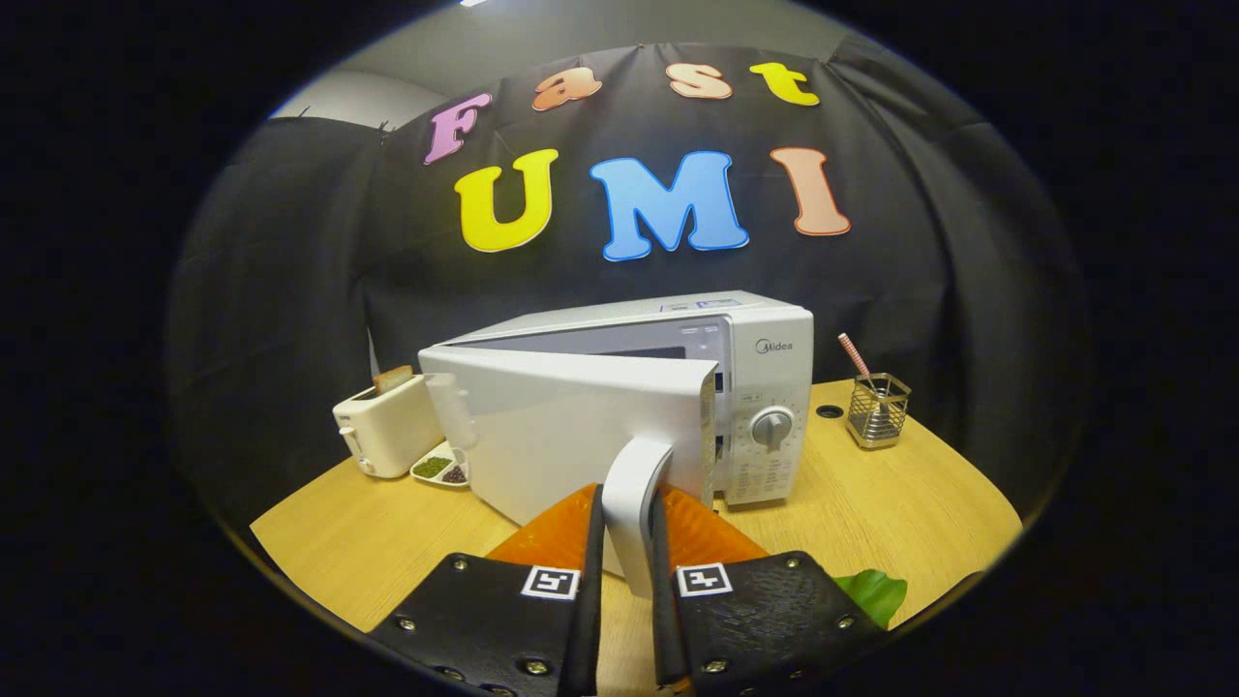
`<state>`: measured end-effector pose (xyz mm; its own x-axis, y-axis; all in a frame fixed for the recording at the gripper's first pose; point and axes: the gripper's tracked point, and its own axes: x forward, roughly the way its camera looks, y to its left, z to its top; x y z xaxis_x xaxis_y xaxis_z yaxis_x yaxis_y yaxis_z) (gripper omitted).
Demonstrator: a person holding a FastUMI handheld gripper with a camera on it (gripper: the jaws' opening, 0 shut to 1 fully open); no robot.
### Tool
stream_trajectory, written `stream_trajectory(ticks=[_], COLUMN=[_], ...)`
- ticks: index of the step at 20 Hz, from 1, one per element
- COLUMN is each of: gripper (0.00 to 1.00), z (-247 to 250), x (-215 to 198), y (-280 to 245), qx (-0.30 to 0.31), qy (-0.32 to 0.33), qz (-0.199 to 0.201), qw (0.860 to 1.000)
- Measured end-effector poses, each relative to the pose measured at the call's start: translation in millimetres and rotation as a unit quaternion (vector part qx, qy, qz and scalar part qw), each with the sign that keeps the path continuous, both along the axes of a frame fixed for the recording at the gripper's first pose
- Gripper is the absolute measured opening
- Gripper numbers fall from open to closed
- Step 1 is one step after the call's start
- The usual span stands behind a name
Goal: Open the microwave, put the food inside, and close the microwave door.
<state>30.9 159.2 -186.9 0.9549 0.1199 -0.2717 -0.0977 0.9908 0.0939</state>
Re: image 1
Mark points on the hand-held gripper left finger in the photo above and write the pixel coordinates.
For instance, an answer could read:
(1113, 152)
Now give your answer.
(590, 629)

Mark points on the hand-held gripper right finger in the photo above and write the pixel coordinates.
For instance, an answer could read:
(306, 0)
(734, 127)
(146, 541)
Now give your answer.
(664, 629)

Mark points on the white microwave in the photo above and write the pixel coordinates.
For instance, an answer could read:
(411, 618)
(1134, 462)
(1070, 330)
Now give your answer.
(561, 436)

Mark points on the brown bread lettuce sandwich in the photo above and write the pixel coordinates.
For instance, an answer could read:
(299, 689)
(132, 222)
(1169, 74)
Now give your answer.
(876, 592)

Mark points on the white divided bean dish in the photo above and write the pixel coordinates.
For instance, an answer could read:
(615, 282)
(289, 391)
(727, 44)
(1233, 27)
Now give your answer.
(433, 468)

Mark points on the cream toaster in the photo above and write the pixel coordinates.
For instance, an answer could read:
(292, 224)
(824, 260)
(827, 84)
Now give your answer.
(387, 436)

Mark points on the toast slice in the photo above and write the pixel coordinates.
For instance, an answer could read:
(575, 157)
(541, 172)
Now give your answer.
(392, 379)

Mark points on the pink striped straw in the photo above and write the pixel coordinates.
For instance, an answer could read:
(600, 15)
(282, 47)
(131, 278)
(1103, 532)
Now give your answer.
(852, 353)

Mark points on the black backdrop cloth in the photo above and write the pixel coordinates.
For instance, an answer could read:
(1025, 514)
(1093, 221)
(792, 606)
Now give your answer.
(968, 242)

